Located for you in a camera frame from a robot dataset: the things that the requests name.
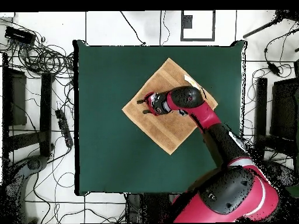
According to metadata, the orange terry towel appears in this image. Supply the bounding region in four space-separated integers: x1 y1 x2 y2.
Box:
121 57 219 156

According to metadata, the dark green table cloth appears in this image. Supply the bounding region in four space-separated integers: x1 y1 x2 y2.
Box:
72 40 247 196

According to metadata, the black power strip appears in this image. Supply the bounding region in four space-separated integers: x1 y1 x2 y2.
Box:
55 108 74 148

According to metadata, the grey curved base leg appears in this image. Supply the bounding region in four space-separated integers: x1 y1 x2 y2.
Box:
4 155 48 223
261 159 297 187

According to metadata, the black power adapter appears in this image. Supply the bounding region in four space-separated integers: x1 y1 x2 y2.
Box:
267 61 281 76

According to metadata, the black tripod leg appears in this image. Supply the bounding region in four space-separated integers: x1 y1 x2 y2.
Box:
242 10 299 39

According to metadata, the black cable with plug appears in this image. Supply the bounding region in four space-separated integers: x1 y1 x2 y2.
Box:
119 10 147 46

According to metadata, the thin black cable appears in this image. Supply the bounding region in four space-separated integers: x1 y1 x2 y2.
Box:
159 10 171 46

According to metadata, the black rectangular floor frame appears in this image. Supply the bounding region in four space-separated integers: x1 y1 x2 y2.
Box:
180 10 216 42

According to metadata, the black metal stand frame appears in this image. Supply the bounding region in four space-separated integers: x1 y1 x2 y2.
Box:
2 52 55 162
253 76 299 162

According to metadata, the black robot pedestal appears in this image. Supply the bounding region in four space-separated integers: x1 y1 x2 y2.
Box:
125 192 179 223

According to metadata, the black cable tangle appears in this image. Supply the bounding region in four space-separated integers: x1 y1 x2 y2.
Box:
0 18 75 80

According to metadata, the black network switch box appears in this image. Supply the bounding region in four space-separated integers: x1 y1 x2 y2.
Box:
4 25 36 46

